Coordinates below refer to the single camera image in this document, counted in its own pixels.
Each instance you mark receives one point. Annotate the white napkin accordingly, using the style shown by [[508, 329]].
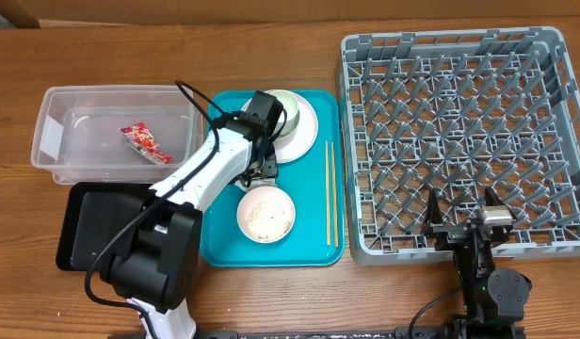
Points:
[[248, 186]]

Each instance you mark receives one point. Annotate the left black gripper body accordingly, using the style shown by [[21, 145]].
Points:
[[263, 168]]

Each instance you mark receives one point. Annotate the grey shallow bowl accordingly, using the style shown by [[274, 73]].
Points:
[[288, 128]]

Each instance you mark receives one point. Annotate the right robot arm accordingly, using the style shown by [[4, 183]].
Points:
[[494, 298]]

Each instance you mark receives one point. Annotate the teal plastic serving tray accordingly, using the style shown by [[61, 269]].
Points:
[[224, 245]]

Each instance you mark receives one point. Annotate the red snack wrapper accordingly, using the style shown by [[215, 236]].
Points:
[[139, 137]]

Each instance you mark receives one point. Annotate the clear plastic bin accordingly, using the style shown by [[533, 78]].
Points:
[[78, 134]]

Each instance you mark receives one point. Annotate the grey plastic dishwasher rack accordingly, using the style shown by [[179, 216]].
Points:
[[456, 112]]

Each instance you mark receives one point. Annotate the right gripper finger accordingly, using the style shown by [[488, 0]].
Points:
[[433, 213], [491, 198]]

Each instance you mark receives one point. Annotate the black plastic tray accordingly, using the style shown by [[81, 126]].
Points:
[[97, 226]]

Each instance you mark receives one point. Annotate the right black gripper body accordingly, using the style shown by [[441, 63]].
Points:
[[452, 233]]

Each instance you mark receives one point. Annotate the pale green cup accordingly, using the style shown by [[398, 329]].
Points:
[[290, 104]]

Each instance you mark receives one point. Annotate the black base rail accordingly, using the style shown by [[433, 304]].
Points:
[[426, 332]]

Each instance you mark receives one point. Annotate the large white plate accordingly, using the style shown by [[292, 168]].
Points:
[[299, 142]]

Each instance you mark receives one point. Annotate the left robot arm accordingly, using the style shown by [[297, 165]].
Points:
[[160, 300]]

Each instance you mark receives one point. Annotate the small white dish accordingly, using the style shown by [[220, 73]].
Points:
[[266, 214]]

